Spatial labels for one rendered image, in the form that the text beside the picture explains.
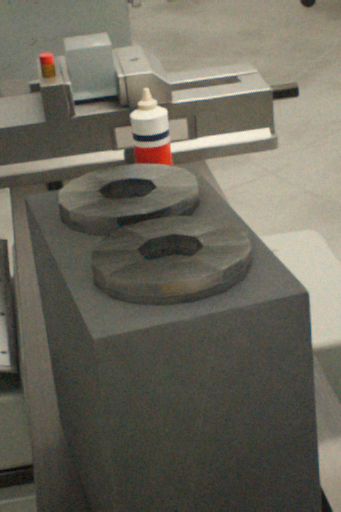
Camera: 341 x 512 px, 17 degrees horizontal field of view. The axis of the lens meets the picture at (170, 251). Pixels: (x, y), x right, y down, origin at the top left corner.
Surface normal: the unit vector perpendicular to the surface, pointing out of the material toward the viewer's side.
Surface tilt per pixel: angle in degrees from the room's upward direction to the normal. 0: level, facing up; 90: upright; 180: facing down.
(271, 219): 0
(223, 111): 90
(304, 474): 90
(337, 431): 0
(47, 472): 0
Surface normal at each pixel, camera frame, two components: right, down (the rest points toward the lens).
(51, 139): 0.14, 0.40
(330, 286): -0.10, -0.91
